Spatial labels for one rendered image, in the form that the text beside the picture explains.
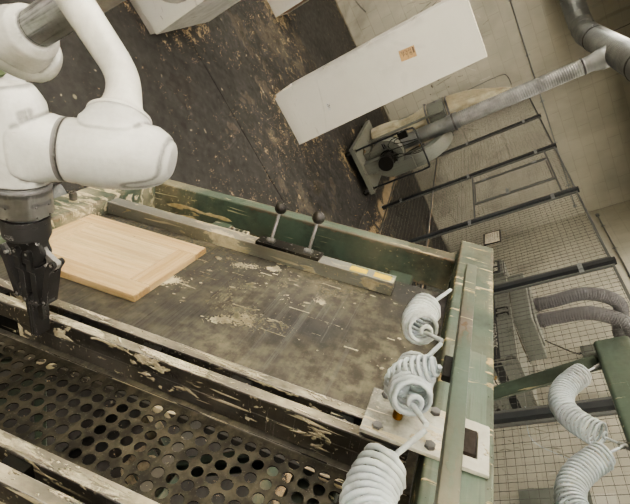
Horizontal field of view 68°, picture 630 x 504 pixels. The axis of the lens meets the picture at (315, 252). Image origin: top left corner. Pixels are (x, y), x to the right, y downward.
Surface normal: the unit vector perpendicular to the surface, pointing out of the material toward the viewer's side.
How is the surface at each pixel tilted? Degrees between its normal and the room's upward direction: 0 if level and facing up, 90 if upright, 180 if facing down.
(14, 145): 64
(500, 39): 90
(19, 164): 72
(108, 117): 49
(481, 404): 56
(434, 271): 90
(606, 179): 90
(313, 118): 90
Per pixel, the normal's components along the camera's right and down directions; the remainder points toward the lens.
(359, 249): -0.33, 0.37
